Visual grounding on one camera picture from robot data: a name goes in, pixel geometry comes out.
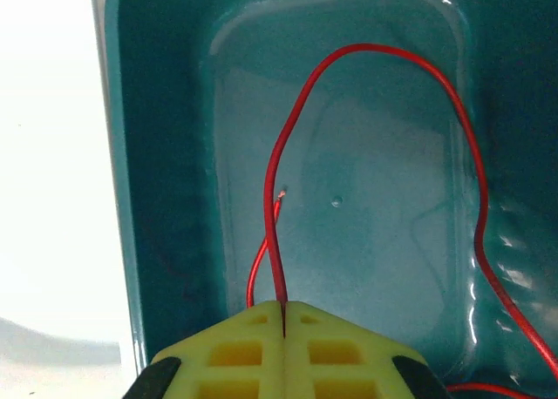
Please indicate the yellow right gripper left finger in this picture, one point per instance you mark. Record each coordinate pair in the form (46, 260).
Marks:
(244, 351)

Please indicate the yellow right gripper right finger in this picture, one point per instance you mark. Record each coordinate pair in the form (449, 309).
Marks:
(331, 351)

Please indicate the teal plastic bin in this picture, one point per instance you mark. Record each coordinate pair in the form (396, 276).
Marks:
(370, 177)

